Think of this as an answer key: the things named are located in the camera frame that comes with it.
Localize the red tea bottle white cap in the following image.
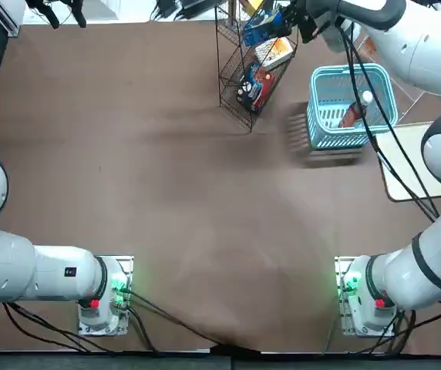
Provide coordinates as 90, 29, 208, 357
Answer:
338, 90, 375, 129

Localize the cream plastic tray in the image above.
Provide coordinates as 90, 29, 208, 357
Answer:
374, 121, 441, 202

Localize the black floor cable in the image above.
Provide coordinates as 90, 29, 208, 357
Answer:
2, 302, 156, 354

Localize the clear acrylic beverage shelf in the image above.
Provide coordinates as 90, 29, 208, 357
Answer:
353, 33, 441, 125

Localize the light blue plastic basket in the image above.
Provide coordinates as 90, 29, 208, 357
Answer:
305, 64, 399, 150

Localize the dark Chocofello cookie box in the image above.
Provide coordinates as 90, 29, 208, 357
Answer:
235, 63, 277, 114

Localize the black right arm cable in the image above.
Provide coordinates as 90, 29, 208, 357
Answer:
334, 22, 441, 224

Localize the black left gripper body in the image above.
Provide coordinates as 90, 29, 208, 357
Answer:
25, 0, 85, 9

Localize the grey power adapter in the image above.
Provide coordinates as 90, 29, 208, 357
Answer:
180, 0, 216, 12

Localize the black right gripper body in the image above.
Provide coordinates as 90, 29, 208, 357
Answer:
291, 0, 332, 43

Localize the black right base cable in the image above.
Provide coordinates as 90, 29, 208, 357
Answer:
320, 294, 441, 355

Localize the yellow nabati wafer box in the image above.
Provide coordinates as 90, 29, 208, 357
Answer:
238, 0, 264, 17

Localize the blue Oreo cookie box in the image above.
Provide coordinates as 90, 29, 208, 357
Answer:
241, 10, 285, 48

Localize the black left base cable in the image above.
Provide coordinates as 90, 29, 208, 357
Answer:
126, 288, 262, 354

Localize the black power adapter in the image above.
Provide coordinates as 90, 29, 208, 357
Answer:
153, 0, 179, 19

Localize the black wire snack shelf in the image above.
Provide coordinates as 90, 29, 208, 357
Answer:
214, 0, 299, 135

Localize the white fries snack packet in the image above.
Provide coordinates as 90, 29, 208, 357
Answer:
254, 36, 295, 71

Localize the black base cable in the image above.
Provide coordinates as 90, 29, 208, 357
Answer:
320, 294, 441, 355
126, 288, 262, 354

